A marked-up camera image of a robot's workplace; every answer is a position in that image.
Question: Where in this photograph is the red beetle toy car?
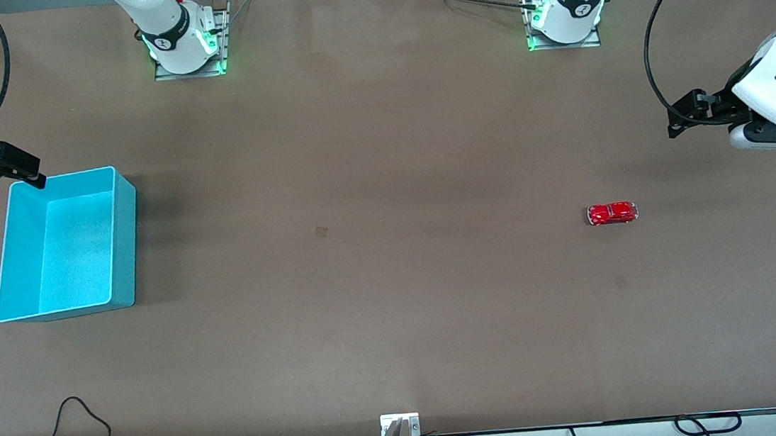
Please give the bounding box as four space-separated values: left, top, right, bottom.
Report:
586 200 640 228

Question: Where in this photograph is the blue plastic box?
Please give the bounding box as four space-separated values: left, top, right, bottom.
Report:
0 164 149 327

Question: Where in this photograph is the white mounting plate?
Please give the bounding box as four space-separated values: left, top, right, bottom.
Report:
379 412 422 436

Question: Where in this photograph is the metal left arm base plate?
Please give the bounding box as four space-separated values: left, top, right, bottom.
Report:
522 0 602 54

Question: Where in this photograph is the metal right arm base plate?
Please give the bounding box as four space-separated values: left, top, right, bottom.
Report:
147 0 237 83

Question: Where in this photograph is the black coiled cable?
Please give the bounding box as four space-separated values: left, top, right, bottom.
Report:
673 410 745 436

